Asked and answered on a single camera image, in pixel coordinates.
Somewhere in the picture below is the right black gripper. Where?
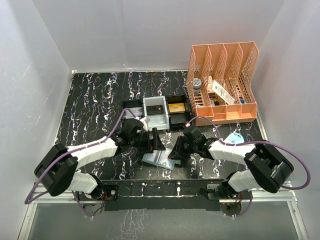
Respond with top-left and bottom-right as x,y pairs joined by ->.
169,136 -> 198,160

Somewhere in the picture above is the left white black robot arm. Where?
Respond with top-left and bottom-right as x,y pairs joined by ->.
34,117 -> 166,200

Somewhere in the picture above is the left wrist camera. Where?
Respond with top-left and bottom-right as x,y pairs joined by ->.
139,116 -> 150,131

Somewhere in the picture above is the black tray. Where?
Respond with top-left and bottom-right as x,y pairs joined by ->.
121,98 -> 145,127
166,94 -> 193,131

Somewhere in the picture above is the orange file organizer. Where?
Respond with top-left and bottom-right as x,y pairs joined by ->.
186,41 -> 259,126

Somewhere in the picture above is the round blue tape roll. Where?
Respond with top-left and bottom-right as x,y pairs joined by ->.
224,131 -> 245,144

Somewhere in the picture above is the white paper packet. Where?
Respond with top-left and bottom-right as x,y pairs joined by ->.
212,80 -> 235,105

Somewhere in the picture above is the white middle tray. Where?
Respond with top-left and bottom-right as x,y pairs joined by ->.
143,96 -> 170,131

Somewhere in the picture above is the black credit card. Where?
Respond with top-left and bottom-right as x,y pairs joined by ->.
146,105 -> 164,116

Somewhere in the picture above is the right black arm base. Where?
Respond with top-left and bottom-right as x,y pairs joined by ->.
197,183 -> 253,201

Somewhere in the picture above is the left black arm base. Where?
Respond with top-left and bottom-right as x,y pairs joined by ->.
84,184 -> 119,202

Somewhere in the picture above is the green card holder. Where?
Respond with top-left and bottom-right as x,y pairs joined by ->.
142,148 -> 181,171

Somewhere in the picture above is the right black tray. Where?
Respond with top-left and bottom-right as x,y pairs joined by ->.
166,94 -> 193,131

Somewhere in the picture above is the small round jar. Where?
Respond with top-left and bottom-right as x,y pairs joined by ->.
193,78 -> 202,94

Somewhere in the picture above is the gold credit card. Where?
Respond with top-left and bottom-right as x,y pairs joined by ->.
168,103 -> 186,114

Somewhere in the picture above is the aluminium frame rail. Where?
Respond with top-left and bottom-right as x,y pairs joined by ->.
19,185 -> 309,240

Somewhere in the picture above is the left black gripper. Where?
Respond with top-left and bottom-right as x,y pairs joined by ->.
129,127 -> 165,154

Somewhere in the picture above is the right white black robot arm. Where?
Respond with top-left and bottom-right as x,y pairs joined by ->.
168,125 -> 294,199

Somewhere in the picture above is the left black tray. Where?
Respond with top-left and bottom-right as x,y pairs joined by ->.
121,98 -> 145,127

